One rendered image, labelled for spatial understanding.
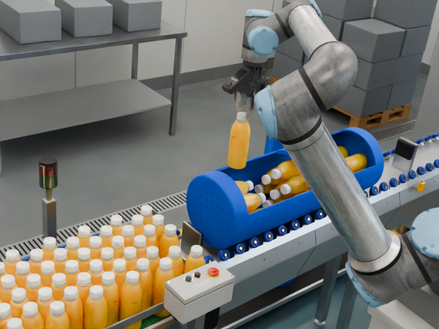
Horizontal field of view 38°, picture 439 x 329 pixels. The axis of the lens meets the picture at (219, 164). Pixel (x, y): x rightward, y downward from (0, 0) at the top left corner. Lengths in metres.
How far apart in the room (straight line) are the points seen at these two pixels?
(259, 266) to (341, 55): 1.20
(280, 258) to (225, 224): 0.38
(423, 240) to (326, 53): 0.58
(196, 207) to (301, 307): 1.47
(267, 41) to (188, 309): 0.85
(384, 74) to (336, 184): 4.42
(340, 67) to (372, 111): 4.57
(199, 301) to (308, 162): 0.65
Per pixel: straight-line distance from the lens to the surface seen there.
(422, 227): 1.77
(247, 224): 2.27
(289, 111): 1.43
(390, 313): 2.02
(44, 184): 2.29
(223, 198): 2.23
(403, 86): 6.28
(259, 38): 1.97
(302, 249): 2.63
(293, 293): 3.54
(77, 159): 4.94
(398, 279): 1.77
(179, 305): 1.95
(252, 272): 2.46
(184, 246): 2.37
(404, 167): 3.26
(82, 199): 4.44
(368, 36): 5.72
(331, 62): 1.45
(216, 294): 2.00
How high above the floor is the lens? 2.33
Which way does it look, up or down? 28 degrees down
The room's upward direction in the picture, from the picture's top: 7 degrees clockwise
